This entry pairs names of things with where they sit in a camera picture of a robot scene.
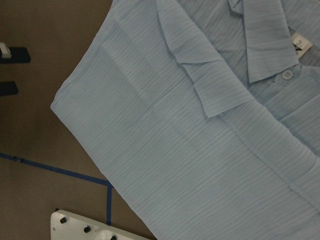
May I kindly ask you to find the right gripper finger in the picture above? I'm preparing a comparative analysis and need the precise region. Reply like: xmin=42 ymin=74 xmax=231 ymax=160
xmin=0 ymin=42 xmax=31 ymax=63
xmin=0 ymin=81 xmax=18 ymax=97

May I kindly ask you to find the light blue button shirt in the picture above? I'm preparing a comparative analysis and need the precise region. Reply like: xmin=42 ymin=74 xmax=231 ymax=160
xmin=51 ymin=0 xmax=320 ymax=240

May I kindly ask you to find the white central pedestal column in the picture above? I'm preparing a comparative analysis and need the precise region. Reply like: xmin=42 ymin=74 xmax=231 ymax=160
xmin=50 ymin=210 xmax=145 ymax=240

